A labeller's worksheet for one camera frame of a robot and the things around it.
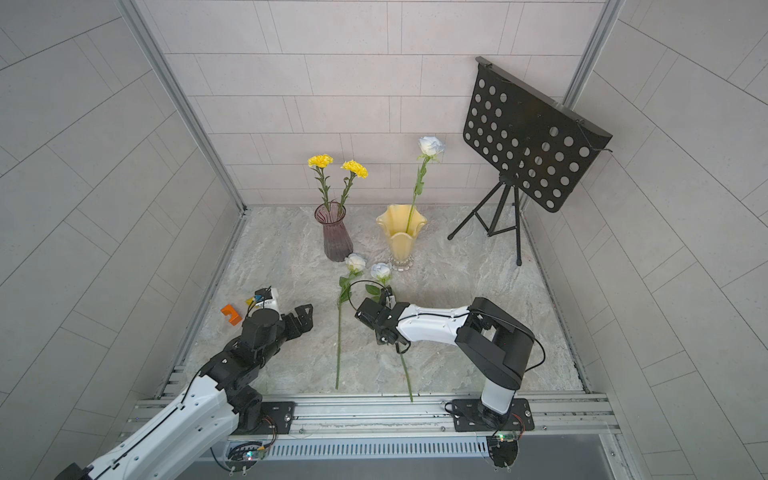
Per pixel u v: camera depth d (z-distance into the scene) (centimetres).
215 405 52
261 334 61
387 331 62
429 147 82
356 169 82
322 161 84
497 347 44
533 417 71
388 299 77
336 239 92
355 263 96
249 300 90
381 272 93
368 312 67
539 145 71
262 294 69
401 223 91
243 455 66
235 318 85
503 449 68
